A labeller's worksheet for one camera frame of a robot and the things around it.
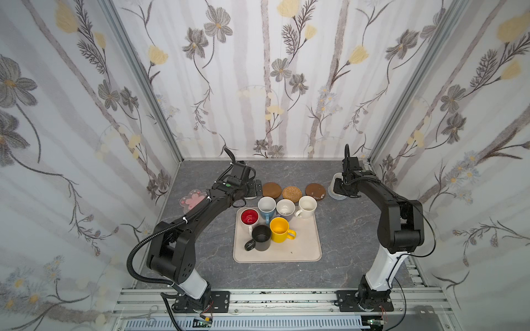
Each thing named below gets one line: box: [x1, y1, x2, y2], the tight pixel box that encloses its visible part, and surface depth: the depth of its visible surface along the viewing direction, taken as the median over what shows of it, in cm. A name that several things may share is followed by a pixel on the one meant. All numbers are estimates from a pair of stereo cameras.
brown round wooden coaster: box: [262, 182, 283, 199], surface depth 108 cm
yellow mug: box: [269, 216, 297, 244], surface depth 88 cm
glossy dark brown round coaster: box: [305, 182, 327, 201], surface depth 109 cm
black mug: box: [244, 224, 272, 252], surface depth 86 cm
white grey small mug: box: [276, 198, 297, 218], surface depth 95 cm
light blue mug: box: [257, 195, 277, 225], surface depth 92 cm
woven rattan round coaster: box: [282, 185, 303, 204], surface depth 109 cm
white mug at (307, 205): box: [295, 195, 318, 220], surface depth 93 cm
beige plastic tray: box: [232, 206, 323, 264], surface depth 88 cm
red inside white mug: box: [240, 207, 260, 236], surface depth 92 cm
